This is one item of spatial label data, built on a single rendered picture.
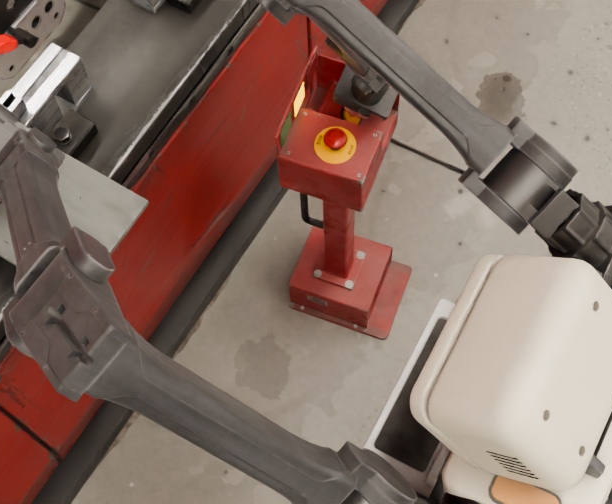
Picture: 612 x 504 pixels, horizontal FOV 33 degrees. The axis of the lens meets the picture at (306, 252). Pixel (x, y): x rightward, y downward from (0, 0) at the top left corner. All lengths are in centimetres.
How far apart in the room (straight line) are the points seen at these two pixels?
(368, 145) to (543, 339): 83
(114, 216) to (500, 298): 65
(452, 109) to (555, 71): 164
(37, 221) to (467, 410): 46
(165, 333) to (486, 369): 150
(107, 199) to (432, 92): 54
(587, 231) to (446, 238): 134
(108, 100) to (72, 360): 91
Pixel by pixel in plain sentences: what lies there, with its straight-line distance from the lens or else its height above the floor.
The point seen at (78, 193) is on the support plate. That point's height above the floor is 100.
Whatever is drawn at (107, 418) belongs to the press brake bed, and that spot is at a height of 5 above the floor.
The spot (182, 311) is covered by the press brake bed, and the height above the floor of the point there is 5.
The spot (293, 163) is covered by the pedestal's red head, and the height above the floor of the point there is 77.
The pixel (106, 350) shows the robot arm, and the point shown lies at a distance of 88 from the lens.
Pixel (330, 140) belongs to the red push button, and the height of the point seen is 81.
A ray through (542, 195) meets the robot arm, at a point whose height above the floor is 126.
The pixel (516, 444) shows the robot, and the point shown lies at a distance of 101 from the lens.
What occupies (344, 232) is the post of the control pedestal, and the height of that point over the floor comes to 38.
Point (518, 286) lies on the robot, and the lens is 107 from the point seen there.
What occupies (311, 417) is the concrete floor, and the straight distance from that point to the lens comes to 241.
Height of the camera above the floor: 234
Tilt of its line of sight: 67 degrees down
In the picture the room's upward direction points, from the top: 4 degrees counter-clockwise
